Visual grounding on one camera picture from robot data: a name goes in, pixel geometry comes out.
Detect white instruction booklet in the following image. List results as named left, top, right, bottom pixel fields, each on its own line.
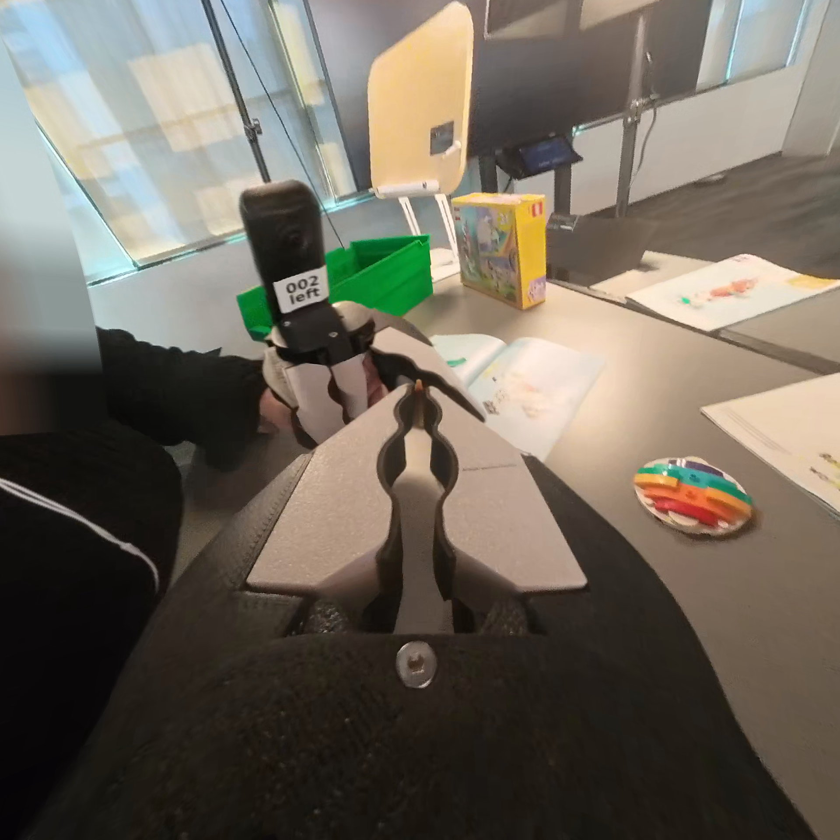
left=701, top=373, right=840, bottom=518
left=625, top=253, right=840, bottom=333

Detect round rainbow lego disc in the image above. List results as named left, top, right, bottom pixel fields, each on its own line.
left=633, top=456, right=753, bottom=537

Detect green plastic bin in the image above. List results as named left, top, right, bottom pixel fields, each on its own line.
left=236, top=235, right=435, bottom=342

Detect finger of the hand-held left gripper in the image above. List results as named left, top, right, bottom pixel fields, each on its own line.
left=369, top=325, right=488, bottom=422

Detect black display screen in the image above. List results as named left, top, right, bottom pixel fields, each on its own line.
left=471, top=0, right=714, bottom=160

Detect person's left hand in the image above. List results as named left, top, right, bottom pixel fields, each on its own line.
left=258, top=386, right=299, bottom=437

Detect yellow lego box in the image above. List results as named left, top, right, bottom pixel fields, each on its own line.
left=451, top=192, right=547, bottom=311

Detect large window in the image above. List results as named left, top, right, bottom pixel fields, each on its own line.
left=0, top=0, right=371, bottom=284

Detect metal display stand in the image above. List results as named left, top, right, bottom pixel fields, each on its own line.
left=478, top=13, right=660, bottom=217

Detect small black tablet device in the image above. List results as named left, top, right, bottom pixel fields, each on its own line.
left=494, top=133, right=584, bottom=180

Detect open light blue instruction booklet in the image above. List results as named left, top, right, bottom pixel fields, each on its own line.
left=430, top=333, right=606, bottom=462

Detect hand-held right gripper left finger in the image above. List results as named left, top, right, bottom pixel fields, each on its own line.
left=246, top=385, right=416, bottom=632

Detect black angular box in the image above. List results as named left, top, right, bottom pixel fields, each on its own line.
left=546, top=211, right=661, bottom=288

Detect person's left forearm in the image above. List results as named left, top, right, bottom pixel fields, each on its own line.
left=97, top=327, right=271, bottom=472

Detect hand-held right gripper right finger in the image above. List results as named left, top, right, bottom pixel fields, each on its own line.
left=420, top=386, right=588, bottom=632

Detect person's black striped pants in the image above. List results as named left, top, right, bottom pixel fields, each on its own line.
left=0, top=430, right=183, bottom=840

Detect beige chair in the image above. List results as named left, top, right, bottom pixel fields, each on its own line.
left=366, top=0, right=476, bottom=266

